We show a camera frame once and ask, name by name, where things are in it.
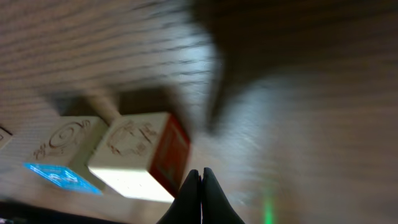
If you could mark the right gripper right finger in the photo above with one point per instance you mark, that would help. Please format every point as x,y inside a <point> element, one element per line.
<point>216,208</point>

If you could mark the blue sided letter block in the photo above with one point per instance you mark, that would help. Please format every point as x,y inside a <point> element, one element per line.
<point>62,157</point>

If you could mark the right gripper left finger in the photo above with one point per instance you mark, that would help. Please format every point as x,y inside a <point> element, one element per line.
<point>186,208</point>

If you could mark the yellow block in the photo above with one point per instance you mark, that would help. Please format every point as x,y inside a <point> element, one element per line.
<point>5,138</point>

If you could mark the red letter A block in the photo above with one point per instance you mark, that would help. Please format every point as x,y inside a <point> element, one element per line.
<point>143,156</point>

